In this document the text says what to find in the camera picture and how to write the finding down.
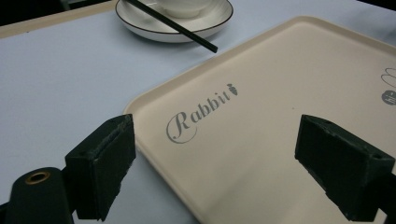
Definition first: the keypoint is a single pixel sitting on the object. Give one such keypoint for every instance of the white bowl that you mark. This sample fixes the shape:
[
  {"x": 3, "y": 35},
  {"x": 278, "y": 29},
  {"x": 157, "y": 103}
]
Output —
[{"x": 183, "y": 7}]

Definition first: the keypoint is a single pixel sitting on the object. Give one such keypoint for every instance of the black chopstick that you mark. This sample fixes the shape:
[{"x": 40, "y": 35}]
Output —
[{"x": 174, "y": 25}]

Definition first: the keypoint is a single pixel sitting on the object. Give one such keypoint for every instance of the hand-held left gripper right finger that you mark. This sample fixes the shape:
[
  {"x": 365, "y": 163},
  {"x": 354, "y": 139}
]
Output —
[{"x": 342, "y": 161}]

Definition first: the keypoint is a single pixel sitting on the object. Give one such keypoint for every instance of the beige plastic tray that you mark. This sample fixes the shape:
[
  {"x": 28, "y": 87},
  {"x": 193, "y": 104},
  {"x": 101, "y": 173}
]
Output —
[{"x": 264, "y": 130}]

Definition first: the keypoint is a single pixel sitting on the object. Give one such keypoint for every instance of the white plate with dark rim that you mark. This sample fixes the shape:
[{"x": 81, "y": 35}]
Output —
[{"x": 146, "y": 21}]

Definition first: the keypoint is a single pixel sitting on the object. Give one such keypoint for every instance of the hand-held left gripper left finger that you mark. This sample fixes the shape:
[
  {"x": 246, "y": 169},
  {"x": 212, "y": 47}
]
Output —
[{"x": 99, "y": 165}]

